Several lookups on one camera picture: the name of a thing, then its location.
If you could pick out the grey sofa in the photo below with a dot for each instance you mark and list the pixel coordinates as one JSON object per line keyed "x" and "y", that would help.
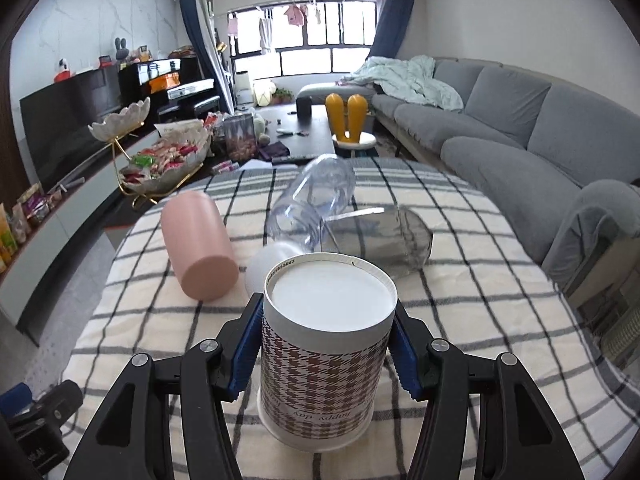
{"x": 560, "y": 162}

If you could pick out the black television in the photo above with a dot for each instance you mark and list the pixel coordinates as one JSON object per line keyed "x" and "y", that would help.
{"x": 56, "y": 120}

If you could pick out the blue right curtain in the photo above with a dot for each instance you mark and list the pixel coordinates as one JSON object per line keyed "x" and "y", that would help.
{"x": 393, "y": 22}

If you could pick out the black remote control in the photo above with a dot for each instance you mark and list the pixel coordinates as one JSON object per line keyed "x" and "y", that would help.
{"x": 297, "y": 160}

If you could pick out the light green blanket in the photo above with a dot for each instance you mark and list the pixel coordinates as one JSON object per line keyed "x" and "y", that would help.
{"x": 411, "y": 81}

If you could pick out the white paper cup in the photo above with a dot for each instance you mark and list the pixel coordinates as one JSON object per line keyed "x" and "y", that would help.
{"x": 264, "y": 260}

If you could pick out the pink cup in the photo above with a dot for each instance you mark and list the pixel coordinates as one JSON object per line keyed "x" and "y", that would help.
{"x": 198, "y": 246}

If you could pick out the black coffee table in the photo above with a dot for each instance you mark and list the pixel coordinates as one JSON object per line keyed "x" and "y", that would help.
{"x": 280, "y": 133}

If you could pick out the grey rabbit figurine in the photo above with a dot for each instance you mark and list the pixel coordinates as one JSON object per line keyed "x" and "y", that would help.
{"x": 122, "y": 52}

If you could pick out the black piano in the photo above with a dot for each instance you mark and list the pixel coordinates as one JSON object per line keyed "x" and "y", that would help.
{"x": 175, "y": 88}

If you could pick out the potted plant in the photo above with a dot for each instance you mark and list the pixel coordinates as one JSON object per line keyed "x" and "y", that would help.
{"x": 282, "y": 96}

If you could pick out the black mug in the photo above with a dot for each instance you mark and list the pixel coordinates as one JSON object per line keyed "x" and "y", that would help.
{"x": 303, "y": 108}

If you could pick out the grey tv cabinet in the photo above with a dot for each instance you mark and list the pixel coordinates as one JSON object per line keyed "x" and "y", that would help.
{"x": 22, "y": 284}

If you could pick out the two tier snack tray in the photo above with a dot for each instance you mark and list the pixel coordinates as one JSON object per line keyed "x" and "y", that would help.
{"x": 160, "y": 169}

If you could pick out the yellow rabbit ear stool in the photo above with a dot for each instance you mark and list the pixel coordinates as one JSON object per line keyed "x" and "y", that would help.
{"x": 348, "y": 125}

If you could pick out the blue curtain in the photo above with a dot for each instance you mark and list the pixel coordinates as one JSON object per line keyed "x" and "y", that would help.
{"x": 393, "y": 22}
{"x": 196, "y": 21}

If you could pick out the grey transparent cup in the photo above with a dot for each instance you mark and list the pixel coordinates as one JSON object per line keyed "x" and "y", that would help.
{"x": 393, "y": 238}

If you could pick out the blue left curtain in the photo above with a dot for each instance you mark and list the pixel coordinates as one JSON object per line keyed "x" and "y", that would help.
{"x": 196, "y": 21}

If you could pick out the houndstooth patterned paper cup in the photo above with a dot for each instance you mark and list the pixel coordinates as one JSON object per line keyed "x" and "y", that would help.
{"x": 325, "y": 329}

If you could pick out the clear snack jar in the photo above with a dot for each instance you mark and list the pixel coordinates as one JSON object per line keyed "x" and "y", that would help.
{"x": 240, "y": 137}

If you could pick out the snack bags row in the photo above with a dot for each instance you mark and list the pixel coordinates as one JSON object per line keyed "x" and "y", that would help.
{"x": 32, "y": 208}

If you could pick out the clear plastic cup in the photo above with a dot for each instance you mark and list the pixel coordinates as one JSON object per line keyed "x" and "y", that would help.
{"x": 323, "y": 189}

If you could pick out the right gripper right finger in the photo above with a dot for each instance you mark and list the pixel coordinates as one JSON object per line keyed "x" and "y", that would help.
{"x": 519, "y": 437}

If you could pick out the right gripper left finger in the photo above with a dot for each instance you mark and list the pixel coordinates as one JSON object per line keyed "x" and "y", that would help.
{"x": 129, "y": 437}

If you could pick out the electric heater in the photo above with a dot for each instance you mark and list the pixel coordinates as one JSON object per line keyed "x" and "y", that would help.
{"x": 620, "y": 343}

